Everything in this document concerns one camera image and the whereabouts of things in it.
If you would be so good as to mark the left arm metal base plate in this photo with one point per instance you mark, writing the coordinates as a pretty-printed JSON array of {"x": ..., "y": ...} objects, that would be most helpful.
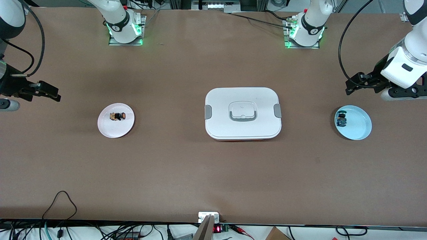
[{"x": 290, "y": 46}]

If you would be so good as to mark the aluminium corner profile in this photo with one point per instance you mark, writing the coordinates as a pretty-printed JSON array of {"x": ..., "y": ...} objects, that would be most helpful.
[{"x": 402, "y": 17}]

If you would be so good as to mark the blue green push button switch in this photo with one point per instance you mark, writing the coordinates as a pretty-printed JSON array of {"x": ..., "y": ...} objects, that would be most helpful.
[{"x": 341, "y": 120}]

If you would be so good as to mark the red clip lead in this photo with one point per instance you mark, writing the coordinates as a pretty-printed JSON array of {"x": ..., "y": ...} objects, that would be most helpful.
[{"x": 240, "y": 229}]

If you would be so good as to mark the red digit display module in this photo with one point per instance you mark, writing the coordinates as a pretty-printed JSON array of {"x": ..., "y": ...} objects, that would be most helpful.
[{"x": 217, "y": 229}]

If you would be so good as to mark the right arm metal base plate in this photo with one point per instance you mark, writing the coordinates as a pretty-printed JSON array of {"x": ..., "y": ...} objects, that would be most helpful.
[{"x": 125, "y": 43}]

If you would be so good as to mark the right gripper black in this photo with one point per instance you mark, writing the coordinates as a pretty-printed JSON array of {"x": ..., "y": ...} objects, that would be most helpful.
[{"x": 10, "y": 85}]

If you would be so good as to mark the small white box device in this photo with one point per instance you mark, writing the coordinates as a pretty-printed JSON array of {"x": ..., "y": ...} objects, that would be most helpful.
[{"x": 204, "y": 215}]

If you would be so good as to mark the light blue round plate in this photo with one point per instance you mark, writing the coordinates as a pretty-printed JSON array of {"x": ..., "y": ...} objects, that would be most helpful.
[{"x": 358, "y": 125}]

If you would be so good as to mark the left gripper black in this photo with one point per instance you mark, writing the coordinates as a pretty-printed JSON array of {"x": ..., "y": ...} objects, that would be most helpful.
[{"x": 376, "y": 77}]

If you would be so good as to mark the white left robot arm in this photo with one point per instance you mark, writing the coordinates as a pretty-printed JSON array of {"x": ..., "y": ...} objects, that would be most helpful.
[{"x": 403, "y": 71}]

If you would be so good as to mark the white connector strip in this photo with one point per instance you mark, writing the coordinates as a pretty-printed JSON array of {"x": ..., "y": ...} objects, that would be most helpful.
[{"x": 220, "y": 6}]

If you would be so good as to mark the pale pink round plate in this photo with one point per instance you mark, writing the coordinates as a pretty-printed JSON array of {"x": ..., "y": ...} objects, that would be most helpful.
[{"x": 116, "y": 130}]

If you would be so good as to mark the aluminium bar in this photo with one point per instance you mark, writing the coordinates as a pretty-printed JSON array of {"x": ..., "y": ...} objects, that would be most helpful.
[{"x": 205, "y": 230}]

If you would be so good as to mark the orange push button switch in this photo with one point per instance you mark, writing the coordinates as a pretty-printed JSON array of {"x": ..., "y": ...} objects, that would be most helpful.
[{"x": 117, "y": 116}]

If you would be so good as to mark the brown cardboard piece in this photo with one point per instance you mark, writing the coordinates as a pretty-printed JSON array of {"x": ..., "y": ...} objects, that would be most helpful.
[{"x": 275, "y": 235}]

